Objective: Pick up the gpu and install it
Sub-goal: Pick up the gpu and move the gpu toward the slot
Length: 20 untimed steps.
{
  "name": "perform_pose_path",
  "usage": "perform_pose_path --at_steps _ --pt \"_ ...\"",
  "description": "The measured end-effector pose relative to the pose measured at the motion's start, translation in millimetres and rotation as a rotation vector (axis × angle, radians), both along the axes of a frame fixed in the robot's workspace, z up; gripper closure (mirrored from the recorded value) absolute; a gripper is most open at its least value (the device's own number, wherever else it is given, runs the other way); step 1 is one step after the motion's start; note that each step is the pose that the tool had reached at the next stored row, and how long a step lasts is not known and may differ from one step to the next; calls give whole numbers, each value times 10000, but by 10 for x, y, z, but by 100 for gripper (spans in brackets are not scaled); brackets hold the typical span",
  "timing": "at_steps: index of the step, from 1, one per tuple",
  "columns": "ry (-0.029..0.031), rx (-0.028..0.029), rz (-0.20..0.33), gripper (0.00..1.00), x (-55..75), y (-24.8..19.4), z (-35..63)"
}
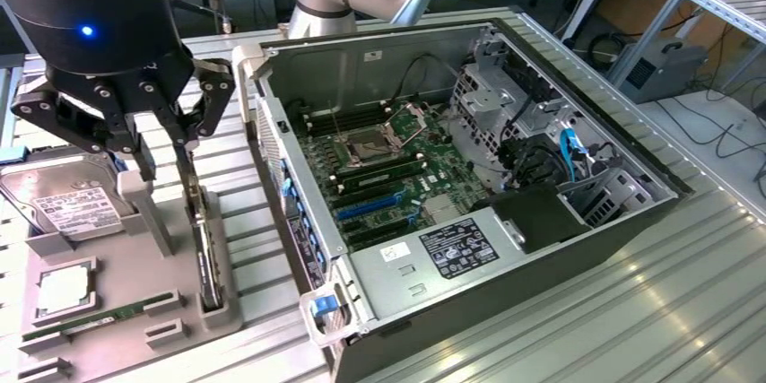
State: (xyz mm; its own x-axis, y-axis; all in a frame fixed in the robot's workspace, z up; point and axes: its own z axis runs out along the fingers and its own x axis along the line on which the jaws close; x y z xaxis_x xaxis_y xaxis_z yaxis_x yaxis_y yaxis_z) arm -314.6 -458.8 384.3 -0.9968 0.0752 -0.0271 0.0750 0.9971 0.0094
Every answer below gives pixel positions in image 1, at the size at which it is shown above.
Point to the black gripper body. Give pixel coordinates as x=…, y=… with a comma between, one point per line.
x=89, y=11

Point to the black graphics card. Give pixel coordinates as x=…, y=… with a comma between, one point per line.
x=205, y=239

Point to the black office chair base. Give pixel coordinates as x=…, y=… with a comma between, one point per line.
x=197, y=8

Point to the blue disk caddy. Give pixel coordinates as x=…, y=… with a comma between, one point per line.
x=13, y=155

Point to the silver hard disk drive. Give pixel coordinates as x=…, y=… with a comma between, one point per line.
x=65, y=203

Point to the CPU socket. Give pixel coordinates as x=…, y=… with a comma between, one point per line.
x=364, y=150

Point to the installed RAM stick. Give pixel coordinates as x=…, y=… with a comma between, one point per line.
x=376, y=174

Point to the metal socket cover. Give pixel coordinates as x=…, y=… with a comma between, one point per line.
x=410, y=123

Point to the silver CPU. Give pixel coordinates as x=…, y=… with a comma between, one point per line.
x=65, y=286

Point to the grey parts rack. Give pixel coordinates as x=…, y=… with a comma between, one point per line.
x=131, y=311

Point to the green RAM stick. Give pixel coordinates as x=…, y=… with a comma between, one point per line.
x=113, y=313

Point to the green motherboard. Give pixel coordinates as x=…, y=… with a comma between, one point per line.
x=439, y=176

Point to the silver chipset heatsink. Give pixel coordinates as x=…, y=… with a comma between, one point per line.
x=442, y=211

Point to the metal disk bay cage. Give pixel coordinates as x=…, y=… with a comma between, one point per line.
x=490, y=100

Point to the blue case latch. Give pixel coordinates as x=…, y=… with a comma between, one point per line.
x=323, y=304

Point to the grey power supply unit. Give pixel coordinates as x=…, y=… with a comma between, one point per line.
x=419, y=266

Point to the black plastic air shroud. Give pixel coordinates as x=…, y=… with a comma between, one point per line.
x=532, y=217

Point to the open black PC case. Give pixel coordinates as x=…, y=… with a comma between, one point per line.
x=538, y=284

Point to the grey box device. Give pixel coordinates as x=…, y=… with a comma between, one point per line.
x=655, y=67

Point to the aluminium profile frame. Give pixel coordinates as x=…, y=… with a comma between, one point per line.
x=723, y=2

